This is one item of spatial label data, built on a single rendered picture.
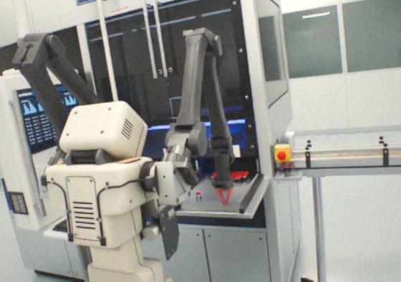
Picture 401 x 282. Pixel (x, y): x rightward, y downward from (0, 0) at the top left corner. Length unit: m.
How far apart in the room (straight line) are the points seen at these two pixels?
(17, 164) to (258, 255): 1.29
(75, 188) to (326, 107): 5.57
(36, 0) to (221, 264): 1.91
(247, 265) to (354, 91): 4.69
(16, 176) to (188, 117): 1.01
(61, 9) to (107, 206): 1.48
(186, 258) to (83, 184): 1.24
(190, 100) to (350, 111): 5.36
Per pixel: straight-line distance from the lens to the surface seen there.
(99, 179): 0.87
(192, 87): 1.00
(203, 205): 1.37
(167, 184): 0.84
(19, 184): 1.73
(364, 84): 6.18
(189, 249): 2.00
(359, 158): 1.72
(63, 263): 2.73
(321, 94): 6.17
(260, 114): 1.58
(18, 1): 1.89
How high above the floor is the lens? 1.44
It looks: 10 degrees down
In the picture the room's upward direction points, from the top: 8 degrees counter-clockwise
